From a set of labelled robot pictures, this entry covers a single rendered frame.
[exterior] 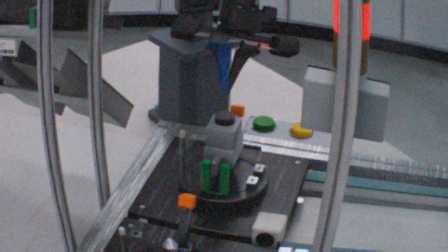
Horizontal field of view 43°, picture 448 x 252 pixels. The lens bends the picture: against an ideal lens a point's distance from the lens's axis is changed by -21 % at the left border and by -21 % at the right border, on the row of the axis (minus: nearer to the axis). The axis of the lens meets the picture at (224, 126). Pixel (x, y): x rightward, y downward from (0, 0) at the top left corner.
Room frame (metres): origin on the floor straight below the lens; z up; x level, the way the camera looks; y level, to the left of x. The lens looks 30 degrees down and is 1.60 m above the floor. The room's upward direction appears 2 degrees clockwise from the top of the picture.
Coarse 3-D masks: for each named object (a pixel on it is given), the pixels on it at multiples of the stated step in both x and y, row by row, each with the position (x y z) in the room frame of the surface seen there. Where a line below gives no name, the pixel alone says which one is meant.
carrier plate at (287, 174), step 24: (192, 144) 1.03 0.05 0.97; (168, 168) 0.95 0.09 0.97; (288, 168) 0.96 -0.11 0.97; (144, 192) 0.88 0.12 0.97; (168, 192) 0.88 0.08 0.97; (288, 192) 0.89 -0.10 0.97; (144, 216) 0.82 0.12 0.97; (168, 216) 0.82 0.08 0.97; (192, 216) 0.82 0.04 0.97; (216, 216) 0.83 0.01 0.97; (240, 216) 0.83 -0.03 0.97; (288, 216) 0.83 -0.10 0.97; (240, 240) 0.78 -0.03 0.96
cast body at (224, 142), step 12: (216, 120) 0.90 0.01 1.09; (228, 120) 0.90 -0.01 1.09; (240, 120) 0.91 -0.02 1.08; (216, 132) 0.88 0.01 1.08; (228, 132) 0.88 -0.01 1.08; (240, 132) 0.91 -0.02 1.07; (216, 144) 0.88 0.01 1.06; (228, 144) 0.88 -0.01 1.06; (240, 144) 0.91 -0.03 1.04; (204, 156) 0.88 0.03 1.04; (216, 156) 0.88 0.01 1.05; (228, 156) 0.87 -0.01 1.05; (216, 168) 0.86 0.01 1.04
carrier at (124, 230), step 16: (128, 224) 0.79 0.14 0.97; (144, 224) 0.79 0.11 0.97; (112, 240) 0.74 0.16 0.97; (128, 240) 0.75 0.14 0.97; (144, 240) 0.75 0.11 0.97; (160, 240) 0.76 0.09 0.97; (176, 240) 0.76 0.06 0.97; (192, 240) 0.76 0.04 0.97; (208, 240) 0.76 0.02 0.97; (224, 240) 0.76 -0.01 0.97
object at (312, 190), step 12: (312, 180) 0.96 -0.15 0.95; (324, 180) 0.96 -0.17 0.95; (300, 192) 0.97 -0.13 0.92; (312, 192) 0.96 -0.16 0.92; (312, 204) 0.93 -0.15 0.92; (312, 216) 0.89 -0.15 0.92; (288, 228) 0.86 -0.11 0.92; (300, 228) 0.86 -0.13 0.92; (312, 228) 0.86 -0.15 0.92; (288, 240) 0.83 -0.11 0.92; (300, 240) 0.83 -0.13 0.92; (312, 240) 0.83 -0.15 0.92
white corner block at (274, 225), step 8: (264, 216) 0.80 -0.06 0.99; (272, 216) 0.80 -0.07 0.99; (280, 216) 0.80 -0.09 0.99; (256, 224) 0.78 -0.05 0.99; (264, 224) 0.78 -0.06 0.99; (272, 224) 0.78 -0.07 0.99; (280, 224) 0.78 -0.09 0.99; (256, 232) 0.77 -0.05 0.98; (264, 232) 0.77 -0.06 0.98; (272, 232) 0.77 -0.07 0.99; (280, 232) 0.76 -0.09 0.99; (256, 240) 0.77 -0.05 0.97; (264, 240) 0.77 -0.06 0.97; (272, 240) 0.76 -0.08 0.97; (280, 240) 0.77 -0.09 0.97
